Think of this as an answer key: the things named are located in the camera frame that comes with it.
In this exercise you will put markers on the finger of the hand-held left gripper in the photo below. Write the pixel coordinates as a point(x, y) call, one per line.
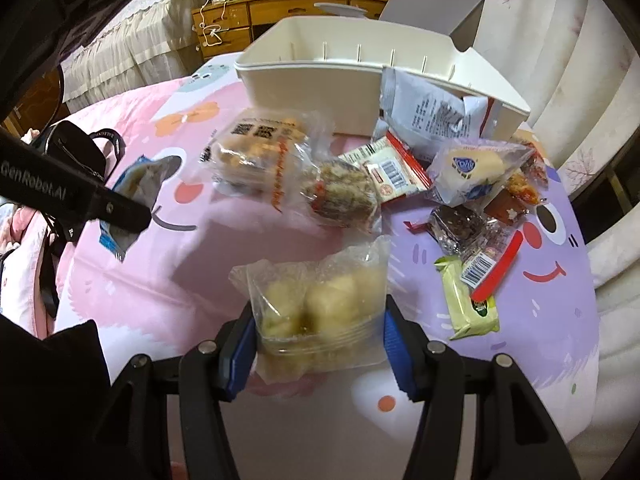
point(75, 187)

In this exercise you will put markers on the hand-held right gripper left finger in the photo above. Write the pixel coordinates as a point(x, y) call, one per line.
point(236, 360)

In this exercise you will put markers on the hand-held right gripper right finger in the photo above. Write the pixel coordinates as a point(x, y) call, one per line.
point(400, 355)

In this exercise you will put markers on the blue and white snack packet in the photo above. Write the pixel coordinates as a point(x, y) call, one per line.
point(145, 180)

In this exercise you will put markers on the clear bag of yellow pastries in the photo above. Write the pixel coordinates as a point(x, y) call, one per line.
point(320, 310)

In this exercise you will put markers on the dark brownie packet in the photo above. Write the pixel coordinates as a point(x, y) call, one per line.
point(460, 225)

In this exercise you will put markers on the dark red star-print packet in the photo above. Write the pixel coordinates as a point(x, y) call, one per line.
point(505, 210)

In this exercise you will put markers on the red and white snack packet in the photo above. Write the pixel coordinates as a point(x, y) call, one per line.
point(390, 170)

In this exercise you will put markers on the bread packet with orange print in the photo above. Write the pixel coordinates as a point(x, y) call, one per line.
point(260, 150)

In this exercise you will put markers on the bun packet with blue print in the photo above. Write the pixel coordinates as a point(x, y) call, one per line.
point(475, 170)

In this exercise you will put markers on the white crinkled snack packet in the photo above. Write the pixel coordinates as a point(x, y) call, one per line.
point(425, 110)

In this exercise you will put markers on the white plastic storage box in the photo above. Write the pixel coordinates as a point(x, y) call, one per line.
point(310, 70)

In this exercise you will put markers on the black handbag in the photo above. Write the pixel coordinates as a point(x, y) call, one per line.
point(75, 150)

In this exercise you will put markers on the white lace furniture cover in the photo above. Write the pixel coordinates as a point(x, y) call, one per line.
point(130, 45)

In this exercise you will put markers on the pink clothes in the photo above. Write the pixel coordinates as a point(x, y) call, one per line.
point(20, 245)

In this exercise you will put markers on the light green snack packet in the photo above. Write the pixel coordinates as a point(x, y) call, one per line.
point(465, 305)

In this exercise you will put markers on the brown wooden cabinet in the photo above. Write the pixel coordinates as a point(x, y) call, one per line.
point(35, 105)

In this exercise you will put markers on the printed cartoon blanket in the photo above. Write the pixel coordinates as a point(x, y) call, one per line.
point(175, 285)

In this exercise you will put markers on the red strip barcode packet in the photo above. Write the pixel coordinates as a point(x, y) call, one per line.
point(492, 270)

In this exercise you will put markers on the clear-wrapped nut cake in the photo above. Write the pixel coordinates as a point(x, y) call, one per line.
point(340, 190)

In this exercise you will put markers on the orange snack packet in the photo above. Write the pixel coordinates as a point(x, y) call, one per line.
point(521, 187)

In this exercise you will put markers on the wooden desk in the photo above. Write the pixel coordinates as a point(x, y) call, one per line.
point(280, 7)

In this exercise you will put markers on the grey chair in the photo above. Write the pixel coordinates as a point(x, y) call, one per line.
point(430, 5)

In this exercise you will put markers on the dark window frame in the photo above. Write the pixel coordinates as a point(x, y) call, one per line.
point(602, 195)

